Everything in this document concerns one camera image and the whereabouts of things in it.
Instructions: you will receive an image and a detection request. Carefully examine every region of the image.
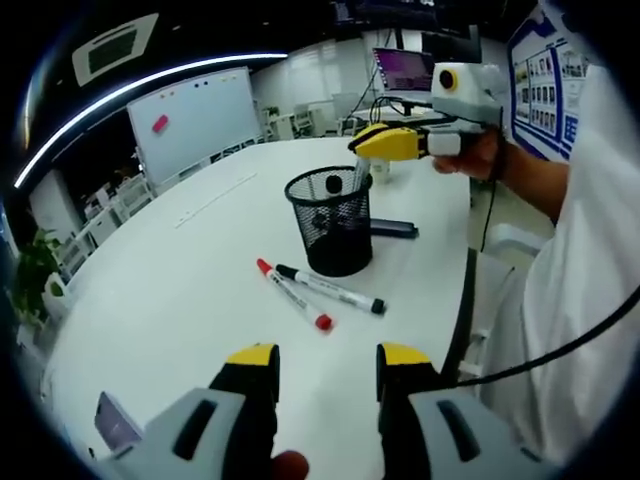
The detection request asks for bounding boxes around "potted green plant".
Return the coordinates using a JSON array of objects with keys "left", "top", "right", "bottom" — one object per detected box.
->
[{"left": 12, "top": 227, "right": 69, "bottom": 326}]

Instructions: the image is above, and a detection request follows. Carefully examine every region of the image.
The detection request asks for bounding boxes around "white paper cup green print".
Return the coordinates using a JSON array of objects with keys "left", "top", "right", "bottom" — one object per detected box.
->
[{"left": 368, "top": 159, "right": 394, "bottom": 184}]

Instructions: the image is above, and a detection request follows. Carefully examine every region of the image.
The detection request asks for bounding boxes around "white chair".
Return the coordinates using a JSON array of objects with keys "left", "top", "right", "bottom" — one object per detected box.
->
[{"left": 459, "top": 222, "right": 546, "bottom": 381}]

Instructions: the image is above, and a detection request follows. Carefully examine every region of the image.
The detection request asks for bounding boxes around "black cable bundle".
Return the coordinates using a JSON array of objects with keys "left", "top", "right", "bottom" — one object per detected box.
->
[{"left": 368, "top": 94, "right": 401, "bottom": 126}]

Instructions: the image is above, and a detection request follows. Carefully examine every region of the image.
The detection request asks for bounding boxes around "white office desk cluster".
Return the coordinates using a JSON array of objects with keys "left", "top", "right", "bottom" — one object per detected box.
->
[
  {"left": 79, "top": 174, "right": 151, "bottom": 236},
  {"left": 259, "top": 92, "right": 371, "bottom": 141}
]

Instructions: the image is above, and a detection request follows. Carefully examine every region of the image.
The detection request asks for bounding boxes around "grey standing desk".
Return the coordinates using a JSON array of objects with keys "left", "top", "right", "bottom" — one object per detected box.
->
[{"left": 349, "top": 107, "right": 451, "bottom": 132}]

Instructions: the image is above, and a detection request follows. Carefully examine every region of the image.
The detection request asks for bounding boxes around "red whiteboard marker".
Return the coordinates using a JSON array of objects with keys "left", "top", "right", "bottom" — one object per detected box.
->
[{"left": 256, "top": 258, "right": 335, "bottom": 334}]

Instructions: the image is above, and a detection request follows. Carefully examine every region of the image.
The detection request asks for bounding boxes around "whiteboard on stand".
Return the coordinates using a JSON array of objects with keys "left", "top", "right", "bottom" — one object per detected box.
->
[{"left": 126, "top": 66, "right": 261, "bottom": 186}]

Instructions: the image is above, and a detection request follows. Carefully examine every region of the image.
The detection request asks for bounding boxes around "blue white wall display board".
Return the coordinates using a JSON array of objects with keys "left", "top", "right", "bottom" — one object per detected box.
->
[{"left": 507, "top": 4, "right": 591, "bottom": 161}]

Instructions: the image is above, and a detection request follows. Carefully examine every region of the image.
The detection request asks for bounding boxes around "ceiling light strip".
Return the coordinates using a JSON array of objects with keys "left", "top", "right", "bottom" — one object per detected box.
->
[{"left": 13, "top": 53, "right": 290, "bottom": 189}]

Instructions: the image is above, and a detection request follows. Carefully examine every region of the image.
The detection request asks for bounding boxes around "black mesh pen holder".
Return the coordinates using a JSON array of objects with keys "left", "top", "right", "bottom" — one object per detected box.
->
[{"left": 284, "top": 165, "right": 375, "bottom": 278}]

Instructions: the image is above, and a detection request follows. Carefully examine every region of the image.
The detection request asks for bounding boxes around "ceiling air conditioner vent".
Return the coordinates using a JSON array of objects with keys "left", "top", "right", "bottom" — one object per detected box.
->
[{"left": 72, "top": 13, "right": 160, "bottom": 87}]

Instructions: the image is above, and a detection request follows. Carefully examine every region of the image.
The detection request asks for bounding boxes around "person's left hand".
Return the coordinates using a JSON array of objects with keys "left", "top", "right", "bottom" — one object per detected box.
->
[{"left": 271, "top": 449, "right": 311, "bottom": 480}]

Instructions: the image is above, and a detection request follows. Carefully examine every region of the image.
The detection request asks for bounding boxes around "smartphone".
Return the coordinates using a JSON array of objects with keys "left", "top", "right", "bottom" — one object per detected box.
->
[{"left": 94, "top": 391, "right": 144, "bottom": 454}]

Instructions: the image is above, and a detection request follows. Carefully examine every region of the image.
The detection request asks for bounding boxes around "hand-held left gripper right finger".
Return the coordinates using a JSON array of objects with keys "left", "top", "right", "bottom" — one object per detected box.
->
[{"left": 375, "top": 342, "right": 547, "bottom": 480}]

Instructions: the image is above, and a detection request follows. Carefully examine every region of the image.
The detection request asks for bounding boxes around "purple screen laptop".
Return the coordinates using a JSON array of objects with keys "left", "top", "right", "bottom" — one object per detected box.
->
[{"left": 372, "top": 47, "right": 437, "bottom": 101}]

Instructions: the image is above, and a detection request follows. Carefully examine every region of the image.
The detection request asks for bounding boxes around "blue whiteboard marker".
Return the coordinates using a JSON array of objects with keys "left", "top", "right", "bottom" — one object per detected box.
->
[{"left": 349, "top": 157, "right": 372, "bottom": 201}]

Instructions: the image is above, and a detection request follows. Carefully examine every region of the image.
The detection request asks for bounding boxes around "wall mounted dark monitor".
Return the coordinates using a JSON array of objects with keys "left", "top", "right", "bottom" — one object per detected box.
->
[{"left": 330, "top": 0, "right": 484, "bottom": 61}]

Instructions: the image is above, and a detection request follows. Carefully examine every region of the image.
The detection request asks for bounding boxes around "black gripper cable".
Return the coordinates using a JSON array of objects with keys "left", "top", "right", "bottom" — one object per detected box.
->
[
  {"left": 479, "top": 149, "right": 507, "bottom": 251},
  {"left": 455, "top": 284, "right": 640, "bottom": 390}
]

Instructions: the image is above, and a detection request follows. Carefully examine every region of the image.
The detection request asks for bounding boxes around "person's right hand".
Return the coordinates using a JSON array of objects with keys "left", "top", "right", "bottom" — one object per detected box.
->
[{"left": 431, "top": 129, "right": 506, "bottom": 182}]

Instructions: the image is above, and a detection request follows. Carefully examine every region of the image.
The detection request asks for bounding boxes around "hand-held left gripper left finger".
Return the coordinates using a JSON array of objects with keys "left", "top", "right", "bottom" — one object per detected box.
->
[{"left": 107, "top": 342, "right": 281, "bottom": 480}]

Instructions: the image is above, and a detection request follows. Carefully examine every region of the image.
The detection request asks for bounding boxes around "white tall cabinet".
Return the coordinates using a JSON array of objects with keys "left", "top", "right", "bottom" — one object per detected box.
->
[{"left": 28, "top": 168, "right": 81, "bottom": 236}]

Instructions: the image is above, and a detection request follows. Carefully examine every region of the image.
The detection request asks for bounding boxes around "person's white shirt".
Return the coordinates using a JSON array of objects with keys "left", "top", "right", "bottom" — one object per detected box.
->
[{"left": 477, "top": 64, "right": 640, "bottom": 466}]

